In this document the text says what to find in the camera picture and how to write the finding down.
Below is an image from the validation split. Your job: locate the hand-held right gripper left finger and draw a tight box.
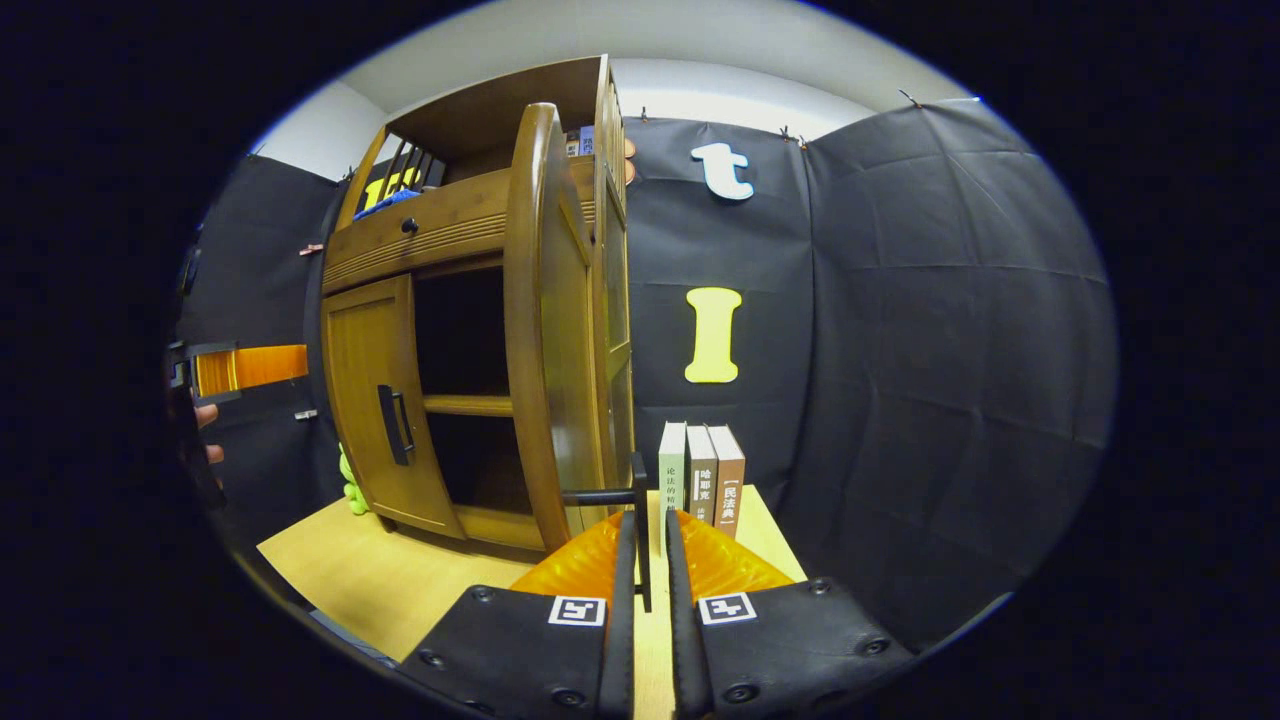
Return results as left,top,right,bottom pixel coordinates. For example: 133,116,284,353
395,510,641,720

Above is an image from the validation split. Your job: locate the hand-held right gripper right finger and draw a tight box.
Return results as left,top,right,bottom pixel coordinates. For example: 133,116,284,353
665,508,916,720

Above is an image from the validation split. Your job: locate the wooden cabinet door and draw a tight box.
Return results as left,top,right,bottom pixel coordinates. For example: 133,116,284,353
503,102,653,613
320,273,466,541

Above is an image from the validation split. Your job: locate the wooden double-door shoe cabinet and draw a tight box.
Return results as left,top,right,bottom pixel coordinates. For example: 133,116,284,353
320,55,638,554

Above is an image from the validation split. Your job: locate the green frog toy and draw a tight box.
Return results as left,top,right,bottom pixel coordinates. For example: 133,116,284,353
338,445,371,516

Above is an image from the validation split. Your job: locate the green and white standing book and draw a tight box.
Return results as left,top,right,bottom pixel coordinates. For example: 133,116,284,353
658,421,689,523

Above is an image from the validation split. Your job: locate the brown standing book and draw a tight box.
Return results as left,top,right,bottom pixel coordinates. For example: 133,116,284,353
706,425,747,540

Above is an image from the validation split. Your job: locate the grey-brown standing book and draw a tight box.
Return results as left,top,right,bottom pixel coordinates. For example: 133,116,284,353
686,424,720,527

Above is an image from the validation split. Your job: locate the blue folded towel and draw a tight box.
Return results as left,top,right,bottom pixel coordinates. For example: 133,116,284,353
352,188,421,221

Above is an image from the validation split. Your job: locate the wooden drawer with black knob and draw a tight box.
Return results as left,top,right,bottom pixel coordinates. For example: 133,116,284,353
322,165,516,293

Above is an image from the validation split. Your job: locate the black backdrop cloth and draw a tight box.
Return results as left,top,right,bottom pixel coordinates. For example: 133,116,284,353
175,95,1119,651

